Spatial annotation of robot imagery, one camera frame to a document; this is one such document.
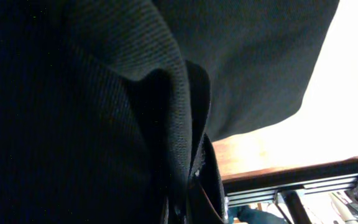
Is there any black t-shirt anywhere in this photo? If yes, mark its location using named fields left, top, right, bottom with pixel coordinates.
left=0, top=1, right=338, bottom=223

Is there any aluminium frame rail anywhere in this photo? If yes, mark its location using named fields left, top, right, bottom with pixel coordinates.
left=224, top=158, right=358, bottom=207

